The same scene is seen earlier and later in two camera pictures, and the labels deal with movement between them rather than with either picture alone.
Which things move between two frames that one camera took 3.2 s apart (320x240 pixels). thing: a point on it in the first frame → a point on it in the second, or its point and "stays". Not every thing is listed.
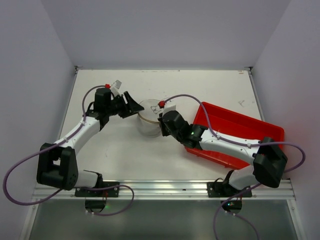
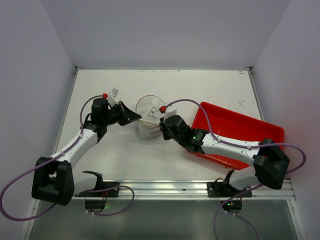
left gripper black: x=134 y=107 → x=125 y=118
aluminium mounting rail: x=168 y=190 stays
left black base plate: x=111 y=192 stays
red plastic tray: x=236 y=124 stays
